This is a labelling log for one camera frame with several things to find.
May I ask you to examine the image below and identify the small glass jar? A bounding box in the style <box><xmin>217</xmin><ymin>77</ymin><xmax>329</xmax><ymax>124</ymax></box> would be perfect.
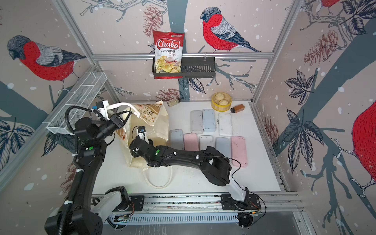
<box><xmin>167</xmin><ymin>98</ymin><xmax>180</xmax><ymax>107</ymax></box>

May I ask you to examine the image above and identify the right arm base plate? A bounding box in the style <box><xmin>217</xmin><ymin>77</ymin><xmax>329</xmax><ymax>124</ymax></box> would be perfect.
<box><xmin>220</xmin><ymin>194</ymin><xmax>261</xmax><ymax>211</ymax></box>

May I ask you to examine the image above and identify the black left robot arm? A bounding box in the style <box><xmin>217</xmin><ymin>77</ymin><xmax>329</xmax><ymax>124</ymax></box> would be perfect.
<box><xmin>45</xmin><ymin>105</ymin><xmax>128</xmax><ymax>235</ymax></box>

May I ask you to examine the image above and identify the pink pencil case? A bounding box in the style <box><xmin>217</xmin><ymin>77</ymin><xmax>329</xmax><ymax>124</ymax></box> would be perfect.
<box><xmin>231</xmin><ymin>136</ymin><xmax>248</xmax><ymax>168</ymax></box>
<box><xmin>183</xmin><ymin>133</ymin><xmax>199</xmax><ymax>151</ymax></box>

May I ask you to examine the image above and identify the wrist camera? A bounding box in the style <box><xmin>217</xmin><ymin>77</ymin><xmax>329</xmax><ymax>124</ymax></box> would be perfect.
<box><xmin>92</xmin><ymin>100</ymin><xmax>109</xmax><ymax>120</ymax></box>
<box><xmin>137</xmin><ymin>126</ymin><xmax>148</xmax><ymax>143</ymax></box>

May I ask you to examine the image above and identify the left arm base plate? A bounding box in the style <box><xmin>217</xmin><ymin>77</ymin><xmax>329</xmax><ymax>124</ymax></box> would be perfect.
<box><xmin>113</xmin><ymin>195</ymin><xmax>145</xmax><ymax>212</ymax></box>

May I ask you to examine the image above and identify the white wire mesh tray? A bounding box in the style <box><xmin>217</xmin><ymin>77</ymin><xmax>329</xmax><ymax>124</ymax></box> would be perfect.
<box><xmin>46</xmin><ymin>71</ymin><xmax>107</xmax><ymax>134</ymax></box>

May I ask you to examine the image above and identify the red Chuba cassava chips bag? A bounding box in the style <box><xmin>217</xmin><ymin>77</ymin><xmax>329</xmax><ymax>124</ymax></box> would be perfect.
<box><xmin>153</xmin><ymin>31</ymin><xmax>185</xmax><ymax>74</ymax></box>

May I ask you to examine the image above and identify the beige bun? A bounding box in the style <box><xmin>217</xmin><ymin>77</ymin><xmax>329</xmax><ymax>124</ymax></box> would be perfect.
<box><xmin>218</xmin><ymin>99</ymin><xmax>229</xmax><ymax>106</ymax></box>
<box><xmin>214</xmin><ymin>93</ymin><xmax>225</xmax><ymax>101</ymax></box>

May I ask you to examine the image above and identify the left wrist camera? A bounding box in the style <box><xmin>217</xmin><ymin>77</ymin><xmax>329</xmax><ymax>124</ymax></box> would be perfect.
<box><xmin>92</xmin><ymin>100</ymin><xmax>109</xmax><ymax>120</ymax></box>

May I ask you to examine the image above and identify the white pencil case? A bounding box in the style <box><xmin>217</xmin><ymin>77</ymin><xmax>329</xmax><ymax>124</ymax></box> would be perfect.
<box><xmin>218</xmin><ymin>113</ymin><xmax>233</xmax><ymax>137</ymax></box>
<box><xmin>190</xmin><ymin>110</ymin><xmax>204</xmax><ymax>134</ymax></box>

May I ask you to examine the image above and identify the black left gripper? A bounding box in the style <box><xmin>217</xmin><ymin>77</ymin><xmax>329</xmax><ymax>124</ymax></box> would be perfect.
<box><xmin>95</xmin><ymin>110</ymin><xmax>132</xmax><ymax>143</ymax></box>

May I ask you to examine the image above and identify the light blue pencil case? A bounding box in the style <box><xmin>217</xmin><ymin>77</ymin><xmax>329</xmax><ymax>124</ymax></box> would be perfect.
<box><xmin>215</xmin><ymin>137</ymin><xmax>232</xmax><ymax>158</ymax></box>
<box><xmin>202</xmin><ymin>109</ymin><xmax>216</xmax><ymax>132</ymax></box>

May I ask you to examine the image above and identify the small brown bottle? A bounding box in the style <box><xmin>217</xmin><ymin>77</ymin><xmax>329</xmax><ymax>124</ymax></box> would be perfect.
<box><xmin>230</xmin><ymin>104</ymin><xmax>245</xmax><ymax>114</ymax></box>

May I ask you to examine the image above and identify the black wire wall basket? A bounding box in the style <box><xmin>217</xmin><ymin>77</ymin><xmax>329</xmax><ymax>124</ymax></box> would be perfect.
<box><xmin>152</xmin><ymin>57</ymin><xmax>216</xmax><ymax>79</ymax></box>

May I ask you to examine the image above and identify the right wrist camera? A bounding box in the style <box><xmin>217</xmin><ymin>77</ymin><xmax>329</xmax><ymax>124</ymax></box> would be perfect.
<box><xmin>137</xmin><ymin>126</ymin><xmax>148</xmax><ymax>143</ymax></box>

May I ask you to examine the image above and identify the grey pencil case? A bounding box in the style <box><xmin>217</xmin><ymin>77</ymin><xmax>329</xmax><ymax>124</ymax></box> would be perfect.
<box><xmin>169</xmin><ymin>129</ymin><xmax>184</xmax><ymax>150</ymax></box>

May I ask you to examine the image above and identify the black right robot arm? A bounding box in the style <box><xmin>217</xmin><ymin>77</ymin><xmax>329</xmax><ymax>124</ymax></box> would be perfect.
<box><xmin>130</xmin><ymin>137</ymin><xmax>249</xmax><ymax>211</ymax></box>

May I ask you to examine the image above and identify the cream canvas tote bag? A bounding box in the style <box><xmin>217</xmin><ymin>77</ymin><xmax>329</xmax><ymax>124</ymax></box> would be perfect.
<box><xmin>107</xmin><ymin>101</ymin><xmax>172</xmax><ymax>189</ymax></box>

